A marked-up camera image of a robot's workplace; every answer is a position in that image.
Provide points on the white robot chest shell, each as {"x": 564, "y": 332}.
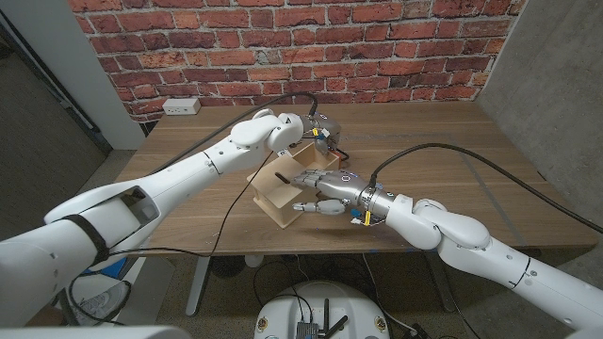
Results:
{"x": 94, "y": 333}

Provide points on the person's bare leg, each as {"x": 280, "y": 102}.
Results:
{"x": 44, "y": 318}

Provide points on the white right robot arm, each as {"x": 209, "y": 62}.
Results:
{"x": 471, "y": 235}

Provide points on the white table leg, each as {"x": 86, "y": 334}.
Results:
{"x": 197, "y": 287}
{"x": 443, "y": 292}

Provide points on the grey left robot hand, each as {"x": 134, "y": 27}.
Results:
{"x": 330, "y": 126}

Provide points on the white power outlet strip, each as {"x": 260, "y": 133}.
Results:
{"x": 181, "y": 106}

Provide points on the wooden drawer with red front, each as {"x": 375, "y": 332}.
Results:
{"x": 315, "y": 160}

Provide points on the wooden box with slot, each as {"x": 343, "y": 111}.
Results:
{"x": 271, "y": 195}

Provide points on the white robot base with antennas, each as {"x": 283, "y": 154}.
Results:
{"x": 278, "y": 311}

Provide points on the grey sneaker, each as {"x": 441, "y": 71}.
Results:
{"x": 101, "y": 303}

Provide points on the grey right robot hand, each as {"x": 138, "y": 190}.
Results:
{"x": 341, "y": 186}

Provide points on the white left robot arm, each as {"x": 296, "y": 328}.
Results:
{"x": 179, "y": 179}

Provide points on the black round floor device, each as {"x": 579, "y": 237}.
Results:
{"x": 227, "y": 266}

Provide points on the printed brick wall backdrop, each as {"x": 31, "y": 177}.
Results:
{"x": 400, "y": 47}

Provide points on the black power adapter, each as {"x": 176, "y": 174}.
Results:
{"x": 418, "y": 331}

